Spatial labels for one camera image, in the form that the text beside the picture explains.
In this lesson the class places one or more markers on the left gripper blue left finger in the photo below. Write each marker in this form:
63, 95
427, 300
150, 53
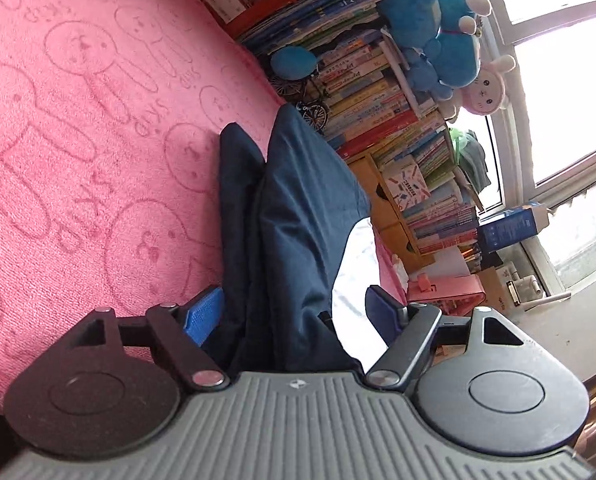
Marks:
178, 333

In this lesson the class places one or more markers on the pink rabbit print towel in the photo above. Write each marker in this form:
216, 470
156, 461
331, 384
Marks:
110, 117

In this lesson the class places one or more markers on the wooden desk drawer organizer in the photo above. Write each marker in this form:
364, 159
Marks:
386, 217

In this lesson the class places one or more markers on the blue plush ball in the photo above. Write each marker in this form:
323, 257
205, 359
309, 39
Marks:
293, 63

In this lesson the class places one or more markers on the miniature bicycle model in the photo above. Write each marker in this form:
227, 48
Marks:
307, 97

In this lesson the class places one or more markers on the row of upright books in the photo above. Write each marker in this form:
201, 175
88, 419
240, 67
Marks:
373, 109

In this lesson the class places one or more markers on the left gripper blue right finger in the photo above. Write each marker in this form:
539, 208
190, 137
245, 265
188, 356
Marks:
408, 332

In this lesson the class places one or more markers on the pink triangular toy house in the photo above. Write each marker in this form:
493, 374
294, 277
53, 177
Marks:
455, 295

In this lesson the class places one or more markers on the brown cardboard board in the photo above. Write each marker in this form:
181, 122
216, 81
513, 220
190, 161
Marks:
496, 292

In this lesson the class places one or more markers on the dark blue box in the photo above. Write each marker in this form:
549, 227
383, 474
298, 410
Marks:
512, 226

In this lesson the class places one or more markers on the folded green cloth stack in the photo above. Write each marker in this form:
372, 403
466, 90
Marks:
471, 158

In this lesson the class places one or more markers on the white and navy jacket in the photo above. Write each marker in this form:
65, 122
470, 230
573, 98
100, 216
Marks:
299, 252

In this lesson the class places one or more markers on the blue plush toy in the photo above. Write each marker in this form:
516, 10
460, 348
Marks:
439, 39

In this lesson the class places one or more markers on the pink and white plush doll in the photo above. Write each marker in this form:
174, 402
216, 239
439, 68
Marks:
485, 94

